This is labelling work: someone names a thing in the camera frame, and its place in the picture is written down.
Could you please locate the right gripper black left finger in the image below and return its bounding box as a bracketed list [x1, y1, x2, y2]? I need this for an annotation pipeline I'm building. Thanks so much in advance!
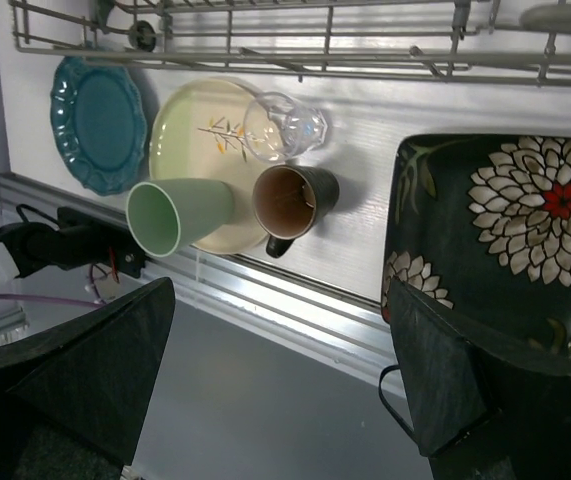
[0, 278, 175, 467]

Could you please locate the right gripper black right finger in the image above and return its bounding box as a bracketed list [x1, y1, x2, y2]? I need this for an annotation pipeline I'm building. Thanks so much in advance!
[387, 279, 571, 457]

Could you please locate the light green plastic cup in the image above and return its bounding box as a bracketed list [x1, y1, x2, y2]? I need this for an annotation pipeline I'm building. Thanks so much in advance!
[125, 178, 235, 257]

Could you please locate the black mug brown inside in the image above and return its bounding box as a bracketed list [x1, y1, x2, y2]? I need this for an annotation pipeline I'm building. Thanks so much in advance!
[252, 164, 340, 259]

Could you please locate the black floral square plate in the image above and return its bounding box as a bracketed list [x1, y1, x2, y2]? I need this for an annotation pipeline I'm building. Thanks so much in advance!
[381, 133, 571, 359]

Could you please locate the teal scalloped plate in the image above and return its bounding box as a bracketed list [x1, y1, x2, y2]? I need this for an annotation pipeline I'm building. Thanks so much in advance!
[50, 56, 148, 196]

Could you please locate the green cream round plate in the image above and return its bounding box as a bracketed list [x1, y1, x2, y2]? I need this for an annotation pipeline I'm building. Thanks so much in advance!
[149, 77, 269, 255]

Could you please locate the clear drinking glass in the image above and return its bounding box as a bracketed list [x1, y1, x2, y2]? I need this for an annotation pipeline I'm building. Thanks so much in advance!
[242, 92, 329, 163]

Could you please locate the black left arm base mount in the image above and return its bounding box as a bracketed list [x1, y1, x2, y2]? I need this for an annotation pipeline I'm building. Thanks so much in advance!
[15, 204, 147, 278]

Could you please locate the aluminium table edge rail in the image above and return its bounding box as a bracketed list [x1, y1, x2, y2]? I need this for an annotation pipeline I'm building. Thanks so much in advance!
[0, 174, 396, 383]

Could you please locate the grey wire dish rack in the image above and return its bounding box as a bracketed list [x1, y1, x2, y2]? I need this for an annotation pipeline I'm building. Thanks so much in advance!
[9, 1, 571, 87]

